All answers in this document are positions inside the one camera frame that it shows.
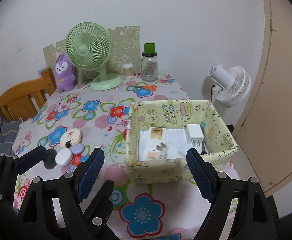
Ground purple plush toy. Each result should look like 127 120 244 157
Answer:
54 53 76 92

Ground beige wooden door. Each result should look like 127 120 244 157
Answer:
232 0 292 198

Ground clear cotton swab container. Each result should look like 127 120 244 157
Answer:
122 62 134 80

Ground purple oval case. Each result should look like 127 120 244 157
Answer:
70 143 85 154

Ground cream onigiri pouch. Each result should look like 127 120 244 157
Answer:
60 128 83 148

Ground green desk fan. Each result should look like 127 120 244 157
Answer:
65 22 124 91

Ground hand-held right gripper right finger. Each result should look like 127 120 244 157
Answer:
186 148 279 240

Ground white standing fan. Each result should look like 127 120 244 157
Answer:
203 64 251 108

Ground white earbud case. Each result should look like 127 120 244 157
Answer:
55 149 74 167

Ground glass jar with green lid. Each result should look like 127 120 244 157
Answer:
141 43 159 82

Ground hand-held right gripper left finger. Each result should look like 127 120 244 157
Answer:
17 148 105 240

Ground yellow printed storage box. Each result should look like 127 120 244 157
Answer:
124 99 239 184

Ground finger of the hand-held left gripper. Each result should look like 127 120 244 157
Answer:
13 145 47 174
83 179 116 240

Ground beige patterned board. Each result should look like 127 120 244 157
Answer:
43 25 140 80

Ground black round object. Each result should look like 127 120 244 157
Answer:
43 149 58 169

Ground small white picture box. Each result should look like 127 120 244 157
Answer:
148 127 167 142

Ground grey plaid blanket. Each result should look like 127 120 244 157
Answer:
0 116 21 160

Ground white power adapter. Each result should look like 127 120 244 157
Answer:
185 124 204 148

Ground wooden chair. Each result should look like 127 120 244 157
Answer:
0 68 56 123

